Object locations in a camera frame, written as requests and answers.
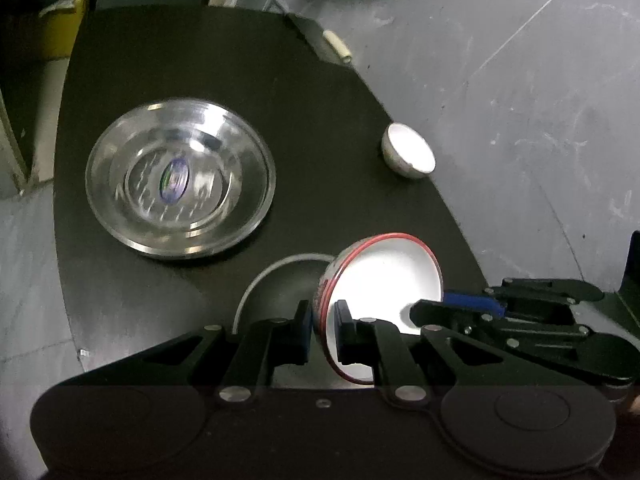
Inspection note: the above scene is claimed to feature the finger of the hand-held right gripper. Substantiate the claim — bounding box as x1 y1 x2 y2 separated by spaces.
410 300 592 367
442 277 606 320

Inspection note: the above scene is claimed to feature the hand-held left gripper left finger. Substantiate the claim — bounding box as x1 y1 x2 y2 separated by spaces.
65 301 313 407

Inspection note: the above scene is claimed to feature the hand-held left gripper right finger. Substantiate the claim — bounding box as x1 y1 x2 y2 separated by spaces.
334 300 566 406

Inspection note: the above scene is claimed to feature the steel bowl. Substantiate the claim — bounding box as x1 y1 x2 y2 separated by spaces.
232 254 333 336

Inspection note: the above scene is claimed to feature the white ceramic bowl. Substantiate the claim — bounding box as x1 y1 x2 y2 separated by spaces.
312 232 443 386
381 122 437 179

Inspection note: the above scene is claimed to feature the large steel plate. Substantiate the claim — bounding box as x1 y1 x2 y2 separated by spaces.
85 97 277 261

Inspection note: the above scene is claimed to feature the small white tube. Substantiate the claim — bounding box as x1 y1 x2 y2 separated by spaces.
324 30 353 63

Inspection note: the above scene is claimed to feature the yellow box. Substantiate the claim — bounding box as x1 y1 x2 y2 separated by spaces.
37 0 91 61

